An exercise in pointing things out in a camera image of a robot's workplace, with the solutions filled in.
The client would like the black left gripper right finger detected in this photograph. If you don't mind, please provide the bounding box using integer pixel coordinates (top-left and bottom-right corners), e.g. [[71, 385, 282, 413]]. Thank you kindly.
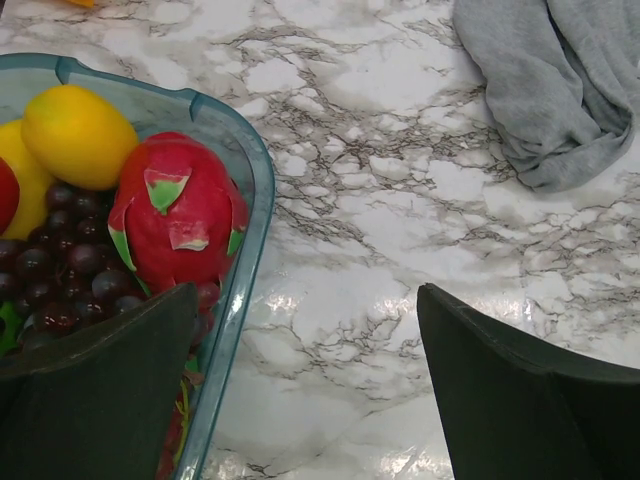
[[417, 284, 639, 479]]

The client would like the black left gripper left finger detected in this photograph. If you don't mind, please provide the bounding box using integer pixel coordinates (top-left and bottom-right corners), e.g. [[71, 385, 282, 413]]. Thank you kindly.
[[1, 284, 198, 479]]

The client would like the grey tank top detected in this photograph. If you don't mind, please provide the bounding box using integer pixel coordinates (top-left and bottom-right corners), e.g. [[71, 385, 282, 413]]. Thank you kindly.
[[453, 1, 639, 193]]

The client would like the dark purple grape bunch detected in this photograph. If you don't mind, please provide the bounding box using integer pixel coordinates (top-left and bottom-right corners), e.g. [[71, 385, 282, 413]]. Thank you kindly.
[[0, 181, 221, 354]]

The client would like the red dragon fruit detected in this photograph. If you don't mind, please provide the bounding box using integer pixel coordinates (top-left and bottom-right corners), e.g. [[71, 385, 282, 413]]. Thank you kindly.
[[108, 132, 249, 294]]

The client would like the yellow lemon under apple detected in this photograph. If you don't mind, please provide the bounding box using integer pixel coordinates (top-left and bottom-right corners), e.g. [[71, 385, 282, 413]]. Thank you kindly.
[[1, 120, 55, 240]]

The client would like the red apple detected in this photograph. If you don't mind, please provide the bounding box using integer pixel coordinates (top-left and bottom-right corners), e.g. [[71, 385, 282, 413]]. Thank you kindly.
[[0, 159, 20, 234]]

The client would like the yellow mango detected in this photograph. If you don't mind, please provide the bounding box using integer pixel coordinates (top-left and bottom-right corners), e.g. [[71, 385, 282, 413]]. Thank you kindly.
[[21, 85, 139, 191]]

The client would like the teal plastic fruit tray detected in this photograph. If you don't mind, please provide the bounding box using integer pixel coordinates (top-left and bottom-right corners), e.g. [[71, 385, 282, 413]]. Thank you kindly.
[[1, 53, 275, 479]]

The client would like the orange snack bag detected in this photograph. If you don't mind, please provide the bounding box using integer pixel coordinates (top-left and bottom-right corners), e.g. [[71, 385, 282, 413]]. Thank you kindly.
[[65, 0, 95, 8]]

